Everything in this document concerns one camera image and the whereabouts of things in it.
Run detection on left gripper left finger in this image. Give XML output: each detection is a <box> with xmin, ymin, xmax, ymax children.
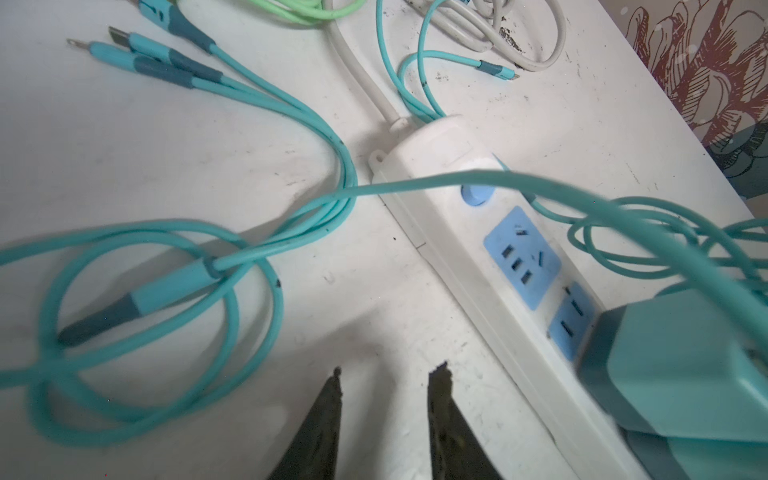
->
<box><xmin>269</xmin><ymin>367</ymin><xmax>342</xmax><ymax>480</ymax></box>

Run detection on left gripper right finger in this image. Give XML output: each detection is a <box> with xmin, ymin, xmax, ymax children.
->
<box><xmin>427</xmin><ymin>362</ymin><xmax>502</xmax><ymax>480</ymax></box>

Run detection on white power strip blue outlets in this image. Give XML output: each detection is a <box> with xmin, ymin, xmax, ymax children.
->
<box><xmin>369</xmin><ymin>116</ymin><xmax>646</xmax><ymax>479</ymax></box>

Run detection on teal charger adapter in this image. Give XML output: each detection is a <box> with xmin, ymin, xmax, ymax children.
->
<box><xmin>625</xmin><ymin>431</ymin><xmax>767</xmax><ymax>479</ymax></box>
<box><xmin>577</xmin><ymin>291</ymin><xmax>767</xmax><ymax>442</ymax></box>

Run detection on light green cable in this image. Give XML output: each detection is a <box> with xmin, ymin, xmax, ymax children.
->
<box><xmin>245</xmin><ymin>0</ymin><xmax>368</xmax><ymax>26</ymax></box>

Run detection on teal multi-head cable coiled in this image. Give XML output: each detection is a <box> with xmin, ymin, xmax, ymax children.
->
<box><xmin>0</xmin><ymin>0</ymin><xmax>768</xmax><ymax>449</ymax></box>

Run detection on grey power strip cord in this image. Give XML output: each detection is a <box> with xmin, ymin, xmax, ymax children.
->
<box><xmin>321</xmin><ymin>0</ymin><xmax>569</xmax><ymax>130</ymax></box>

